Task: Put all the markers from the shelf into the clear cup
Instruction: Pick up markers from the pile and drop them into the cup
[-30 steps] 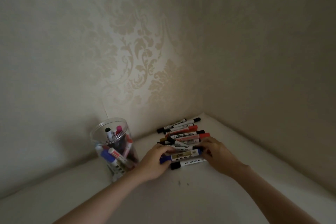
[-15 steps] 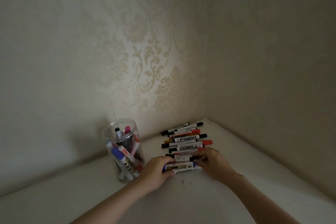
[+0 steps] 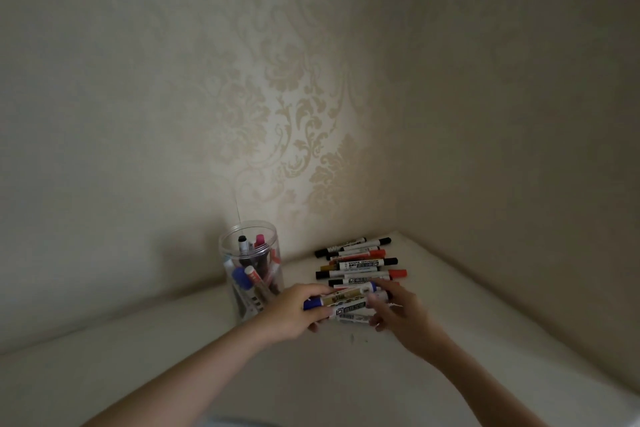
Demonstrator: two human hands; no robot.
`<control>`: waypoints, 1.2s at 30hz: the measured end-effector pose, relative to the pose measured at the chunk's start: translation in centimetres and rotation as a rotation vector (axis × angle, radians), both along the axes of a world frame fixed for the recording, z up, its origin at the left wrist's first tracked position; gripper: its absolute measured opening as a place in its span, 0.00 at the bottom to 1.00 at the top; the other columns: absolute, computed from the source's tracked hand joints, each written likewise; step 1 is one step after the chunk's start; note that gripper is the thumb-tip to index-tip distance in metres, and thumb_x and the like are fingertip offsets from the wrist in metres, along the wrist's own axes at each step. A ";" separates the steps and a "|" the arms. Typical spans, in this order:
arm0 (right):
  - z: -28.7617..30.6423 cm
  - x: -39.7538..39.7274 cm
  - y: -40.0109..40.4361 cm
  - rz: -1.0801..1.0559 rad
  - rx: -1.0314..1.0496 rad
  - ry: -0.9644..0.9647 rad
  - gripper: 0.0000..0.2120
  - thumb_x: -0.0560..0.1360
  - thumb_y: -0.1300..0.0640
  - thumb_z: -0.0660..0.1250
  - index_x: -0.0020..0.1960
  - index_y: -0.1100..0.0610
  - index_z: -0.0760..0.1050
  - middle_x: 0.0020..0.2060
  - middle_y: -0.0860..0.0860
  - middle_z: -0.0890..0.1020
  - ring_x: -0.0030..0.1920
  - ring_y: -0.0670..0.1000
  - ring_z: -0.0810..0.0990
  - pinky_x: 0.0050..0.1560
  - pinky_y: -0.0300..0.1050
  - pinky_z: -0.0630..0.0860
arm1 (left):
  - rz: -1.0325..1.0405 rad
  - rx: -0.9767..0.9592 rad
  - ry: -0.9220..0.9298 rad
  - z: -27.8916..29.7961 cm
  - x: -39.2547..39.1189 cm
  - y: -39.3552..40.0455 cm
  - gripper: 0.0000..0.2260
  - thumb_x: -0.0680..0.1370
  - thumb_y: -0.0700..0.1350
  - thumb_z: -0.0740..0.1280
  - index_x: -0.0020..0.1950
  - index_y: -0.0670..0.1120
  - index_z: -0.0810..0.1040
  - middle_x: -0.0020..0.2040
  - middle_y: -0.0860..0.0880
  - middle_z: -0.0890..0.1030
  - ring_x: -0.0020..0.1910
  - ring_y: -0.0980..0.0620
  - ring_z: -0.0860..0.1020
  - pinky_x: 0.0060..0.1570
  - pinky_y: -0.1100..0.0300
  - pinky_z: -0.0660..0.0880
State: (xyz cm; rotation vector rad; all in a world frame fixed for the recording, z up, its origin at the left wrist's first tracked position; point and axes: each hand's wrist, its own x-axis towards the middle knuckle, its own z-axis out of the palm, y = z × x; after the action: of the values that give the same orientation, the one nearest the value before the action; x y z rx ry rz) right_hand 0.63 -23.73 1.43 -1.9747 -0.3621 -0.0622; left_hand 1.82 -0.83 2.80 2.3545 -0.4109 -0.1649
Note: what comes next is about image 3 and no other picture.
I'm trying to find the person's right hand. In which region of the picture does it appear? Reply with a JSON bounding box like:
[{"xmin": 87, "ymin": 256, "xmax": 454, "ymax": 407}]
[{"xmin": 367, "ymin": 277, "xmax": 441, "ymax": 360}]

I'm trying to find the person's left hand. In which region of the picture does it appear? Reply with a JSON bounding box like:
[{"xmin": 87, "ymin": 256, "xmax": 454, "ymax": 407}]
[{"xmin": 255, "ymin": 283, "xmax": 333, "ymax": 346}]

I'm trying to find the bundle of assorted markers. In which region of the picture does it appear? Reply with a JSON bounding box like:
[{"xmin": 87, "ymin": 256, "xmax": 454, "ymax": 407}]
[{"xmin": 223, "ymin": 234, "xmax": 282, "ymax": 320}]

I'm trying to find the black label white marker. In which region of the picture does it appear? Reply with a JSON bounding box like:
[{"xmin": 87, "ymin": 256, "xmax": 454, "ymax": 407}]
[{"xmin": 327, "ymin": 304, "xmax": 392, "ymax": 325}]

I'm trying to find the clear plastic jar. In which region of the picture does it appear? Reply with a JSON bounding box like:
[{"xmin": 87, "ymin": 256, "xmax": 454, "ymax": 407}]
[{"xmin": 218, "ymin": 221, "xmax": 285, "ymax": 325}]

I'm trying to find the row of assorted markers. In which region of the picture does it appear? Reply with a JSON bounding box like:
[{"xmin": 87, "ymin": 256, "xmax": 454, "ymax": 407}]
[{"xmin": 313, "ymin": 236, "xmax": 409, "ymax": 292}]

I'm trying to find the person's right forearm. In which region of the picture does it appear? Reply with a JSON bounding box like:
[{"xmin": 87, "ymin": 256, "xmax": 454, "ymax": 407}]
[{"xmin": 412, "ymin": 339, "xmax": 551, "ymax": 427}]

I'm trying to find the person's left forearm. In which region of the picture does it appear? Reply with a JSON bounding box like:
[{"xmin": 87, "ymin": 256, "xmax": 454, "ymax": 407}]
[{"xmin": 82, "ymin": 321, "xmax": 281, "ymax": 427}]

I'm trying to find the person's pale shirt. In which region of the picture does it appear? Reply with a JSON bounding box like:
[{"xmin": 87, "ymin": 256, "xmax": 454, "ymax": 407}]
[{"xmin": 205, "ymin": 414, "xmax": 281, "ymax": 427}]

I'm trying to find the white table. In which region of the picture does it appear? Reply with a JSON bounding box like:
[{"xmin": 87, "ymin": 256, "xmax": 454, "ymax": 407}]
[{"xmin": 0, "ymin": 230, "xmax": 640, "ymax": 427}]

